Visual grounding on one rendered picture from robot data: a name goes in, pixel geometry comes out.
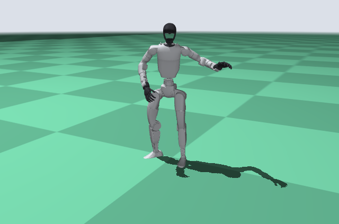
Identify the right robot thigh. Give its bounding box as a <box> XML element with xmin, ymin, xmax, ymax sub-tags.
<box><xmin>147</xmin><ymin>89</ymin><xmax>162</xmax><ymax>131</ymax></box>

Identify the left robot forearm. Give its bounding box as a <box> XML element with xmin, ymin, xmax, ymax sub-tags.
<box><xmin>203</xmin><ymin>57</ymin><xmax>220</xmax><ymax>72</ymax></box>

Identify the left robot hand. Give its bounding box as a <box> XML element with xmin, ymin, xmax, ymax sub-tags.
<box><xmin>213</xmin><ymin>62</ymin><xmax>232</xmax><ymax>70</ymax></box>

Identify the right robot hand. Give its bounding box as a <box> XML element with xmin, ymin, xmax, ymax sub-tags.
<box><xmin>143</xmin><ymin>82</ymin><xmax>155</xmax><ymax>102</ymax></box>

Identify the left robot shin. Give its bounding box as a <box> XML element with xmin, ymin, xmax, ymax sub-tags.
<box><xmin>178</xmin><ymin>124</ymin><xmax>186</xmax><ymax>158</ymax></box>

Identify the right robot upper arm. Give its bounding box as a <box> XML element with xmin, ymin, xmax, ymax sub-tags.
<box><xmin>140</xmin><ymin>45</ymin><xmax>158</xmax><ymax>70</ymax></box>

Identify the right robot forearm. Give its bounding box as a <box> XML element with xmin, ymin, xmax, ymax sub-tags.
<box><xmin>138</xmin><ymin>63</ymin><xmax>148</xmax><ymax>87</ymax></box>

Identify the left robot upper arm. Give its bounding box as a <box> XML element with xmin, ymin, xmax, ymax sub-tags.
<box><xmin>180</xmin><ymin>46</ymin><xmax>207</xmax><ymax>66</ymax></box>

